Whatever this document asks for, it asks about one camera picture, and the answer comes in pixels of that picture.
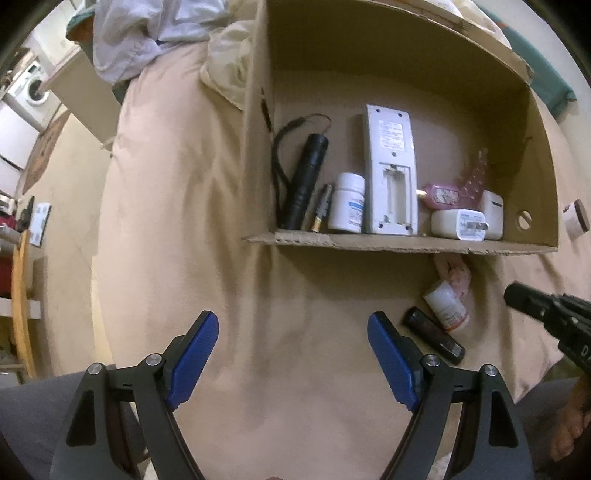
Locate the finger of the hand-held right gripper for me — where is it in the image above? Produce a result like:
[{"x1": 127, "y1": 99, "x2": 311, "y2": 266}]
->
[{"x1": 503, "y1": 282, "x2": 566, "y2": 330}]

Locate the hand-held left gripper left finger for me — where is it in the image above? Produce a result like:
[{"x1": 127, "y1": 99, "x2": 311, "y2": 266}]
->
[{"x1": 48, "y1": 310, "x2": 220, "y2": 480}]

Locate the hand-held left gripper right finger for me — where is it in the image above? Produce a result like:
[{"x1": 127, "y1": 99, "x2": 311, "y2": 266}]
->
[{"x1": 367, "y1": 311, "x2": 536, "y2": 480}]

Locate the black cylindrical lighter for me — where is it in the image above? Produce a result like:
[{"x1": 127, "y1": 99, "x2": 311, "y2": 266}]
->
[{"x1": 403, "y1": 307, "x2": 466, "y2": 366}]

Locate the white pill bottle red label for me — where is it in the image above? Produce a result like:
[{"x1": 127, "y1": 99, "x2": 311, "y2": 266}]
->
[{"x1": 423, "y1": 280, "x2": 471, "y2": 333}]

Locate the white square adapter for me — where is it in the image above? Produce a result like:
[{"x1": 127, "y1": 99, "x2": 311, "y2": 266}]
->
[{"x1": 478, "y1": 189, "x2": 505, "y2": 241}]

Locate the white plug charger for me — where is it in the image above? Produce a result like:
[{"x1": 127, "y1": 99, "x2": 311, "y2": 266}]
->
[{"x1": 430, "y1": 208, "x2": 490, "y2": 243}]

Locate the clear pink hair claw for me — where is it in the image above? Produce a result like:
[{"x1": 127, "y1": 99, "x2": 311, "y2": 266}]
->
[{"x1": 455, "y1": 147, "x2": 491, "y2": 199}]

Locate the white pill bottle blue label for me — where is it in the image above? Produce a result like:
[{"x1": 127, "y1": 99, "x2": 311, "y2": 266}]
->
[{"x1": 328, "y1": 172, "x2": 366, "y2": 234}]

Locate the gold battery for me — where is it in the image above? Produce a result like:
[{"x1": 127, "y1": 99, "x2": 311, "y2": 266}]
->
[{"x1": 310, "y1": 184, "x2": 334, "y2": 233}]

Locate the white remote control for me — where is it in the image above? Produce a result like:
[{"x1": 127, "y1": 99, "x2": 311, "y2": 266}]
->
[{"x1": 360, "y1": 104, "x2": 420, "y2": 236}]

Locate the black flashlight with strap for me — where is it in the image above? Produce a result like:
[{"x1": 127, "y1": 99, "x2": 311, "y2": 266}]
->
[{"x1": 271, "y1": 113, "x2": 333, "y2": 232}]

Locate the brown cardboard box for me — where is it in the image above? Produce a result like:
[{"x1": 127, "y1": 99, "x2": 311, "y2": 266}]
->
[{"x1": 241, "y1": 0, "x2": 559, "y2": 257}]

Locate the person's right hand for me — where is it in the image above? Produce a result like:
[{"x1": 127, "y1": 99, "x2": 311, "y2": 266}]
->
[{"x1": 551, "y1": 378, "x2": 591, "y2": 462}]

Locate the white jar brown lid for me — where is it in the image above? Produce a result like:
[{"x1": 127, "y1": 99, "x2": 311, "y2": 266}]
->
[{"x1": 562, "y1": 198, "x2": 591, "y2": 241}]

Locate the person's right leg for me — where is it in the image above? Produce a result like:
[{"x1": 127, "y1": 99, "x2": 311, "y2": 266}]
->
[{"x1": 512, "y1": 376, "x2": 583, "y2": 480}]

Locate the person's leg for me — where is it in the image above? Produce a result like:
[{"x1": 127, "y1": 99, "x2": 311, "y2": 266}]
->
[
  {"x1": 0, "y1": 369, "x2": 144, "y2": 480},
  {"x1": 512, "y1": 376, "x2": 583, "y2": 480}
]

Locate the beige bed sheet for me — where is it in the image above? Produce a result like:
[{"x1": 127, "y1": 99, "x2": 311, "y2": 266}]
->
[{"x1": 95, "y1": 41, "x2": 591, "y2": 480}]

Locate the person's left leg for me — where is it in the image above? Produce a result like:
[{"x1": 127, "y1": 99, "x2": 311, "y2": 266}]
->
[{"x1": 0, "y1": 369, "x2": 144, "y2": 480}]

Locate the wooden rack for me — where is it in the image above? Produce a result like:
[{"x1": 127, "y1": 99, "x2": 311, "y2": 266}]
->
[{"x1": 0, "y1": 228, "x2": 44, "y2": 381}]

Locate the white bathroom scale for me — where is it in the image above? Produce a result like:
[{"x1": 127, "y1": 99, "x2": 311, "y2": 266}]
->
[{"x1": 28, "y1": 202, "x2": 52, "y2": 248}]

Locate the green headboard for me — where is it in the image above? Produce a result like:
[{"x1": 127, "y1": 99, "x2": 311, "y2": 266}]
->
[{"x1": 501, "y1": 25, "x2": 578, "y2": 114}]

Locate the round brown rug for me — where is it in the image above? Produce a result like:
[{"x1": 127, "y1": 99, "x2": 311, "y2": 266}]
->
[{"x1": 21, "y1": 110, "x2": 71, "y2": 192}]

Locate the white cabinet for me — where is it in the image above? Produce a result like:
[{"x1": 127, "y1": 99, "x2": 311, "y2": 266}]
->
[{"x1": 0, "y1": 102, "x2": 40, "y2": 172}]

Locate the cream nightstand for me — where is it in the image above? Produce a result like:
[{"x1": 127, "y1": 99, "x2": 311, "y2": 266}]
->
[{"x1": 39, "y1": 46, "x2": 123, "y2": 151}]

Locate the cream printed duvet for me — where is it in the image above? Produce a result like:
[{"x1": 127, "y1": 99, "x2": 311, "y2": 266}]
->
[{"x1": 199, "y1": 0, "x2": 513, "y2": 112}]

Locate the white washing machine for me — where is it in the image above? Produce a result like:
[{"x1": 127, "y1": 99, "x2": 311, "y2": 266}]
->
[{"x1": 4, "y1": 62, "x2": 63, "y2": 130}]

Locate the light grey shirt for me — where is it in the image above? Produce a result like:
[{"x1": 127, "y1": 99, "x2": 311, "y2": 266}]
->
[{"x1": 92, "y1": 0, "x2": 232, "y2": 85}]

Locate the green cloth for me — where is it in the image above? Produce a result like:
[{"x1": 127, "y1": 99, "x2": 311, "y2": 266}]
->
[{"x1": 65, "y1": 0, "x2": 100, "y2": 42}]

